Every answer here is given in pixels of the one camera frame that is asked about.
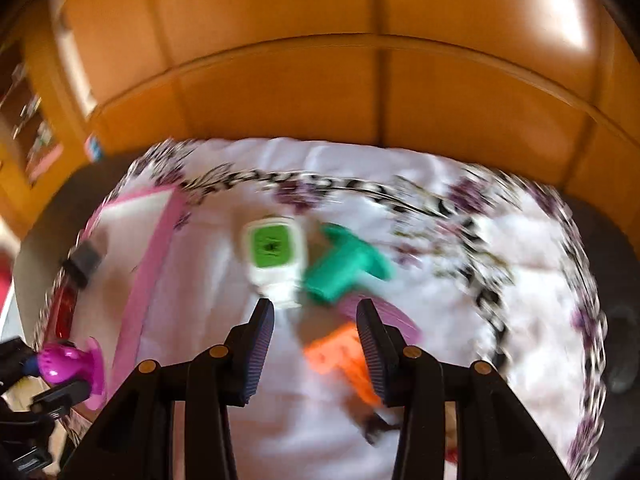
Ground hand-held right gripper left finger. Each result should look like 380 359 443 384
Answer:
60 298 276 480

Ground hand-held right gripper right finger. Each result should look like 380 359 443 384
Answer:
355 298 573 480

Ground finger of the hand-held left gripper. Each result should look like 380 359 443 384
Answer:
0 338 40 386
30 379 92 416

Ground magenta plastic toy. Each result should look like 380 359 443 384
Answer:
40 337 107 411

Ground orange linked cubes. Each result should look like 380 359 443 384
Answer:
303 322 386 407

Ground purple oval disc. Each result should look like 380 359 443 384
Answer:
337 295 422 344

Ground teal plastic toy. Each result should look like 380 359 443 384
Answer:
302 222 396 306

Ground white green plug-in device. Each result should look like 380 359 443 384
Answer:
241 215 309 309

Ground pink shallow tray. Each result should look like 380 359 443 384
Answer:
35 184 190 406

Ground black and grey cylinder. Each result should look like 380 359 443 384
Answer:
60 239 109 291

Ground white floral tablecloth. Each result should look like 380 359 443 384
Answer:
37 137 608 480

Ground wooden bookshelf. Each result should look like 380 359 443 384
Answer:
0 35 67 192

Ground wooden wardrobe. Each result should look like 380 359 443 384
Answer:
50 0 640 196

